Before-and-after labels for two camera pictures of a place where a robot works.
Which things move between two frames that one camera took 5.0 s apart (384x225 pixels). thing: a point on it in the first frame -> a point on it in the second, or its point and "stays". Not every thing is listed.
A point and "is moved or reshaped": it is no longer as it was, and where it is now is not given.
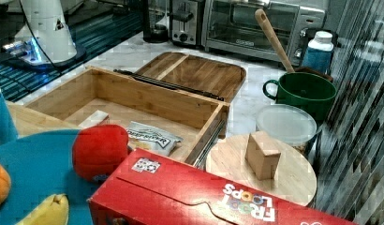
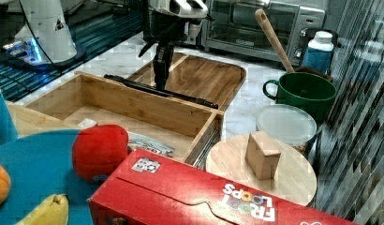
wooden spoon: x=261 y=16 stays
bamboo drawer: x=199 y=120 is moved or reshaped
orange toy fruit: x=2 y=184 stays
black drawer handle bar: x=169 y=85 -> x=169 y=93
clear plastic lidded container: x=288 y=123 stays
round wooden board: x=265 y=163 stays
